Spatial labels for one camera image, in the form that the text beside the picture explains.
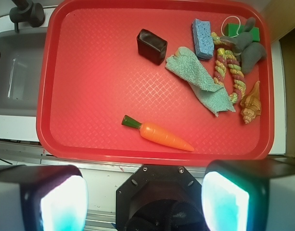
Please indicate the blue sponge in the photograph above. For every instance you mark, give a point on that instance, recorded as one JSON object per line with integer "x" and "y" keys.
{"x": 203, "y": 42}

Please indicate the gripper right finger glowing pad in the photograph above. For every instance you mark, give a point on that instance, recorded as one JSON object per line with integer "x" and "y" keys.
{"x": 249, "y": 195}

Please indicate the orange plastic carrot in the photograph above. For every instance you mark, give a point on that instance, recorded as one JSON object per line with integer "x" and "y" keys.
{"x": 157, "y": 134}

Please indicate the teal knitted cloth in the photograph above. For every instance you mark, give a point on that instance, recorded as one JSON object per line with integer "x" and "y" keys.
{"x": 185, "y": 64}

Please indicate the white rubber band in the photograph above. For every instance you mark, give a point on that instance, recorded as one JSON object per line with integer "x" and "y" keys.
{"x": 224, "y": 22}

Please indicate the red plastic tray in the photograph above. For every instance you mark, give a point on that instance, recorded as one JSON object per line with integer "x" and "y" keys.
{"x": 92, "y": 76}

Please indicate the grey toy sink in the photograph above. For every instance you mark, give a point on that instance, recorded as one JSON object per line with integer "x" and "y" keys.
{"x": 20, "y": 69}

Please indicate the black box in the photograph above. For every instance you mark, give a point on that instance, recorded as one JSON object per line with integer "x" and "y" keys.
{"x": 151, "y": 46}

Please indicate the grey plush toy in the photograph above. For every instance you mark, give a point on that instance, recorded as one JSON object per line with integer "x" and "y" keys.
{"x": 245, "y": 49}

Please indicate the multicolour rope toy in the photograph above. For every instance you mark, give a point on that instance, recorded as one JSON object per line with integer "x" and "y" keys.
{"x": 226, "y": 61}

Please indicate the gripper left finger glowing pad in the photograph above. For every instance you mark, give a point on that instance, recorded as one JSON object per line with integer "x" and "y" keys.
{"x": 42, "y": 198}

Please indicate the green block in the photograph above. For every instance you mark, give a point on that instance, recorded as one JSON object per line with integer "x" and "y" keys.
{"x": 232, "y": 30}

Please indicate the dark grey toy faucet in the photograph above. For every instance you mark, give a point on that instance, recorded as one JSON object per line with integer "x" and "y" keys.
{"x": 27, "y": 11}

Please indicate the tan seashell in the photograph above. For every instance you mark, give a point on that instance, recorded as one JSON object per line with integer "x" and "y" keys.
{"x": 251, "y": 104}

